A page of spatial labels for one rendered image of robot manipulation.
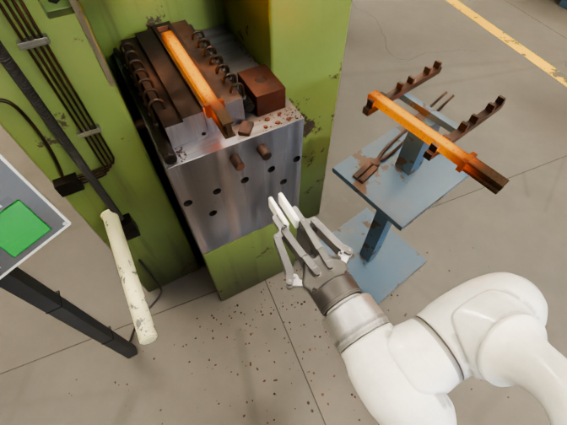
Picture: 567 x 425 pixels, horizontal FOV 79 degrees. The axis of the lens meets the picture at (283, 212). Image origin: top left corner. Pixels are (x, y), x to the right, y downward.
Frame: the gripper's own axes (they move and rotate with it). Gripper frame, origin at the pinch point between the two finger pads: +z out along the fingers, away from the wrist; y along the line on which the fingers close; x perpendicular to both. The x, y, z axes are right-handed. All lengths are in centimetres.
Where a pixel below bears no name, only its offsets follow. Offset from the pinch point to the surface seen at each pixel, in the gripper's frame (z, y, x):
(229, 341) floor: 11, -20, -100
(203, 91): 39.6, -0.5, 0.9
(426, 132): 7.5, 44.1, -5.8
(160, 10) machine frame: 83, 2, 1
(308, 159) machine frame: 49, 38, -52
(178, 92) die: 44.7, -5.6, -0.9
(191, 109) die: 37.2, -5.0, -0.9
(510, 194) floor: 10, 149, -100
